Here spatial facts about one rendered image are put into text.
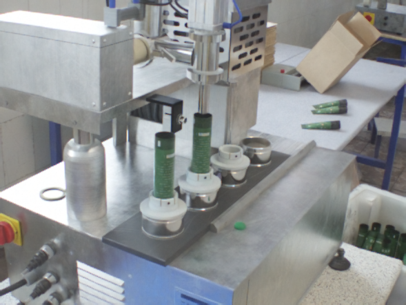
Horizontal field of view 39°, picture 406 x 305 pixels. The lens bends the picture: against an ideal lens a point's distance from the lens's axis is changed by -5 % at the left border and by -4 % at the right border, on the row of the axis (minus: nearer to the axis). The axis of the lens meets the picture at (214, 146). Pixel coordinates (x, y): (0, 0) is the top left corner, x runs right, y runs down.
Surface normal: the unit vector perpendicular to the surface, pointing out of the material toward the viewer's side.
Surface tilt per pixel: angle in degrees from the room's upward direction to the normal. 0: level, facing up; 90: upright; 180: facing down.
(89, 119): 90
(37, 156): 90
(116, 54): 90
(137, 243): 0
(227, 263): 0
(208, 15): 90
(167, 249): 0
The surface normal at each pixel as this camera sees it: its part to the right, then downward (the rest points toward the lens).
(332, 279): 0.05, -0.92
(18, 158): 0.87, 0.23
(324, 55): -0.49, 0.31
